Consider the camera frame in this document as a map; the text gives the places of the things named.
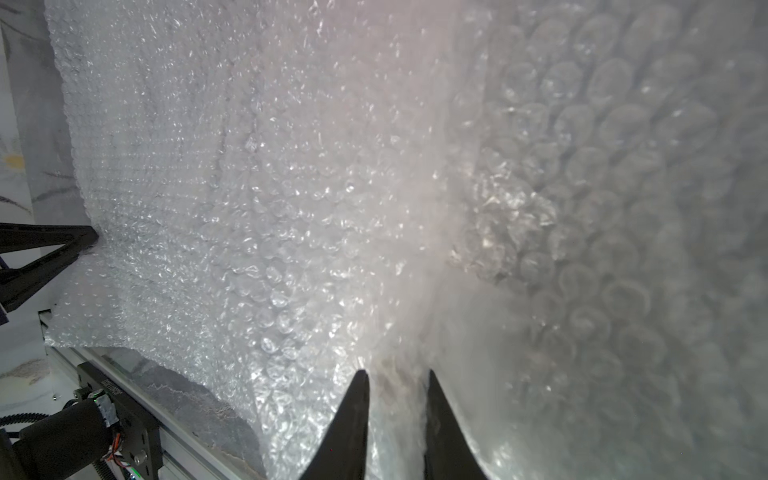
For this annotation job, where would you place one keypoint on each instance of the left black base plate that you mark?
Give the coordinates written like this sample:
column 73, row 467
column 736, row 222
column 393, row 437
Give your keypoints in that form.
column 136, row 447

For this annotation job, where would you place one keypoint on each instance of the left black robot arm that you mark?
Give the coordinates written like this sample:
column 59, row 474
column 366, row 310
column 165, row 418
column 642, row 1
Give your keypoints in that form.
column 59, row 445

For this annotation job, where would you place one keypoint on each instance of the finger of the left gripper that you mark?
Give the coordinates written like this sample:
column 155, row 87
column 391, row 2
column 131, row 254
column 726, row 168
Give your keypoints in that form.
column 20, row 284

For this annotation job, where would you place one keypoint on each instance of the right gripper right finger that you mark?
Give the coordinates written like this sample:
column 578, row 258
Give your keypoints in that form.
column 447, row 455

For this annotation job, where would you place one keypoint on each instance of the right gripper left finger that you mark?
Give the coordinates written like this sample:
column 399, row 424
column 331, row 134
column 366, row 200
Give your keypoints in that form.
column 342, row 454

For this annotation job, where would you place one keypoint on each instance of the clear bubble wrap sheet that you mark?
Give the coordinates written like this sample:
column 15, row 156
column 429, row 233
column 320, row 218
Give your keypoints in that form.
column 278, row 187
column 612, row 161

